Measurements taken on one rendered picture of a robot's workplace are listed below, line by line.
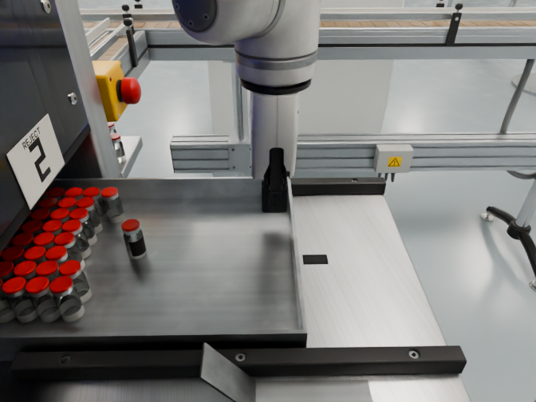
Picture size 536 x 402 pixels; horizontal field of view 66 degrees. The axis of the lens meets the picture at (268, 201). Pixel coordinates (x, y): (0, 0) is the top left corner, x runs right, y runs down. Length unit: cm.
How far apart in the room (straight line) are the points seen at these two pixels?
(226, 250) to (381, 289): 19
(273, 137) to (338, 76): 159
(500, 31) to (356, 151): 55
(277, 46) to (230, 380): 29
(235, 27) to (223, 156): 115
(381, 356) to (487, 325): 134
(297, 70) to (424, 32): 98
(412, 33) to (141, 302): 112
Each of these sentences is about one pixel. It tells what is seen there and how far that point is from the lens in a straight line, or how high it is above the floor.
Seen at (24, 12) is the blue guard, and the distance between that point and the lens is 48.
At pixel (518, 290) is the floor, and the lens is 191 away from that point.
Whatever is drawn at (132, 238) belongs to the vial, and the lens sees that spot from 50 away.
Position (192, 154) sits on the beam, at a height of 51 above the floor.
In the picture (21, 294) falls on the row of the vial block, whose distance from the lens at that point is 47.
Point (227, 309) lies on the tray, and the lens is 45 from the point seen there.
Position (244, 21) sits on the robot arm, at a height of 115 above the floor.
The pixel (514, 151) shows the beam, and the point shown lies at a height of 51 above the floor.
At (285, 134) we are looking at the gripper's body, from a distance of 42.
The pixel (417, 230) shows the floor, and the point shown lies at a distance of 203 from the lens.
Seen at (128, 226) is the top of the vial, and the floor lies 93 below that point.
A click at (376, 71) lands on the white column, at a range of 203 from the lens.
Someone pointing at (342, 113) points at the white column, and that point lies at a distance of 208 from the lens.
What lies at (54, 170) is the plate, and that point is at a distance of 49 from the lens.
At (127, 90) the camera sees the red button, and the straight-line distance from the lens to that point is 66.
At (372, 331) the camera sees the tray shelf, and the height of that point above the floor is 88.
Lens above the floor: 123
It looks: 36 degrees down
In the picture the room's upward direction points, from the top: straight up
